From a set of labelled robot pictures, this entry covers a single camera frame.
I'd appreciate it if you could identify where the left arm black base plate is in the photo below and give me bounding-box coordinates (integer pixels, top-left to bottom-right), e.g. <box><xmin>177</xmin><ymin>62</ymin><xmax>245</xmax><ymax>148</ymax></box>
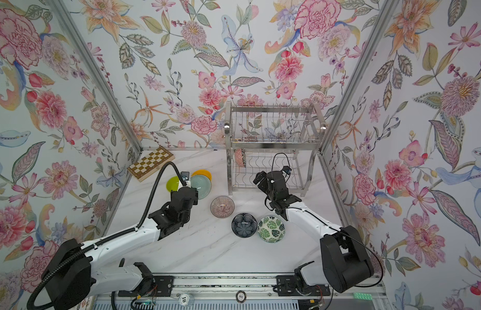
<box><xmin>117</xmin><ymin>276</ymin><xmax>175</xmax><ymax>297</ymax></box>

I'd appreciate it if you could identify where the lime green plastic bowl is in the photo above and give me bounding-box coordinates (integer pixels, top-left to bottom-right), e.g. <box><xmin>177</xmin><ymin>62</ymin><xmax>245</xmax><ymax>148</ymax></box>
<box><xmin>166</xmin><ymin>176</ymin><xmax>181</xmax><ymax>192</ymax></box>

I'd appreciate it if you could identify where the dark blue floral bowl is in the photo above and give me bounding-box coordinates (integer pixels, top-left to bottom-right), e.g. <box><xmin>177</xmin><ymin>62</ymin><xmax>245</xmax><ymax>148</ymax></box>
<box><xmin>231</xmin><ymin>213</ymin><xmax>257</xmax><ymax>238</ymax></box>

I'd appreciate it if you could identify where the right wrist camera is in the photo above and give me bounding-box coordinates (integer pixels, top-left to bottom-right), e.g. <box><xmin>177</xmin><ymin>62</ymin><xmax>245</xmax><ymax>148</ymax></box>
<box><xmin>282</xmin><ymin>165</ymin><xmax>292</xmax><ymax>176</ymax></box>

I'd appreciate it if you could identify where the aluminium front rail frame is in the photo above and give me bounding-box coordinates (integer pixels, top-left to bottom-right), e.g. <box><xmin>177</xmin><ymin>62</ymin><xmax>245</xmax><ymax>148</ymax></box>
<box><xmin>77</xmin><ymin>273</ymin><xmax>392</xmax><ymax>309</ymax></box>

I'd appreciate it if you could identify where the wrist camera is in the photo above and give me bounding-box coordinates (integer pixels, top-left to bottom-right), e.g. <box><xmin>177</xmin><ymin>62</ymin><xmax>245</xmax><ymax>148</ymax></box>
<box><xmin>180</xmin><ymin>171</ymin><xmax>191</xmax><ymax>187</ymax></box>
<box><xmin>282</xmin><ymin>165</ymin><xmax>292</xmax><ymax>176</ymax></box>

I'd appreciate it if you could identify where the two-tier steel dish rack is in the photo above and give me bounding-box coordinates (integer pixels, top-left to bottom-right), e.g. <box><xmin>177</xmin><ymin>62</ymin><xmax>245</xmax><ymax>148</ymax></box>
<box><xmin>224</xmin><ymin>102</ymin><xmax>327</xmax><ymax>195</ymax></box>

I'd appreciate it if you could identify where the green leaf pattern bowl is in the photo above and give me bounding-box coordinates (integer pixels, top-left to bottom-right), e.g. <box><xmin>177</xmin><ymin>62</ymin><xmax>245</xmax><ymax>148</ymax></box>
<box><xmin>257</xmin><ymin>216</ymin><xmax>286</xmax><ymax>244</ymax></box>

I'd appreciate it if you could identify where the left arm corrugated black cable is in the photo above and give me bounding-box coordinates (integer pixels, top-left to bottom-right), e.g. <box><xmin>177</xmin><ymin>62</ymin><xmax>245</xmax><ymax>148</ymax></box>
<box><xmin>26</xmin><ymin>161</ymin><xmax>187</xmax><ymax>310</ymax></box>

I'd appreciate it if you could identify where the pink striped ceramic bowl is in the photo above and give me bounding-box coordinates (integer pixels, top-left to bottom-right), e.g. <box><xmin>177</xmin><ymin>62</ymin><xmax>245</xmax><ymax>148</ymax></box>
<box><xmin>210</xmin><ymin>196</ymin><xmax>235</xmax><ymax>218</ymax></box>

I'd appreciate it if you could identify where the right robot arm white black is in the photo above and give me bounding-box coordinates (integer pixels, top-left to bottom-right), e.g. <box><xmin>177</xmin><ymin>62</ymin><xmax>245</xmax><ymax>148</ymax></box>
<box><xmin>253</xmin><ymin>170</ymin><xmax>375</xmax><ymax>293</ymax></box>

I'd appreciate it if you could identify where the orange yellow plastic bowl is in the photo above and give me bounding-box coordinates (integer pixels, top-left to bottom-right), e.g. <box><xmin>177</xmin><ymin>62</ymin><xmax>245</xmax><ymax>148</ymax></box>
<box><xmin>192</xmin><ymin>169</ymin><xmax>212</xmax><ymax>181</ymax></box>

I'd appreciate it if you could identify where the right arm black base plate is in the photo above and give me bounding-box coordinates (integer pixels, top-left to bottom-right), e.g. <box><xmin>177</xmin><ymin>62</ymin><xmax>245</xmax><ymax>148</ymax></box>
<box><xmin>273</xmin><ymin>275</ymin><xmax>330</xmax><ymax>297</ymax></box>

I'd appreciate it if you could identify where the wooden chess board box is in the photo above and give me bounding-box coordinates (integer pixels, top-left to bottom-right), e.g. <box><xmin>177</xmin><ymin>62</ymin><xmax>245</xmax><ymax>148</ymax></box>
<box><xmin>128</xmin><ymin>146</ymin><xmax>175</xmax><ymax>182</ymax></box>

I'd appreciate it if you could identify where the pale green ceramic bowl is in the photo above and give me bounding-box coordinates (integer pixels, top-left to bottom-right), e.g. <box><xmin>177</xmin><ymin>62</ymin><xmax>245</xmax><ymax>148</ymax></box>
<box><xmin>190</xmin><ymin>174</ymin><xmax>212</xmax><ymax>200</ymax></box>

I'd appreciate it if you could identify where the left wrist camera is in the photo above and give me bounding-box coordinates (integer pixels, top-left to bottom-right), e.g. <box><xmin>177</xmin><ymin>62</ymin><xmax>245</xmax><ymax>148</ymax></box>
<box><xmin>180</xmin><ymin>171</ymin><xmax>191</xmax><ymax>187</ymax></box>

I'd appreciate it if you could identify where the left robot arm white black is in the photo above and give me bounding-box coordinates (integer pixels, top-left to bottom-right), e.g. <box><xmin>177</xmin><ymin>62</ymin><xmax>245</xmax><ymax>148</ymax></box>
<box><xmin>27</xmin><ymin>187</ymin><xmax>199</xmax><ymax>309</ymax></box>

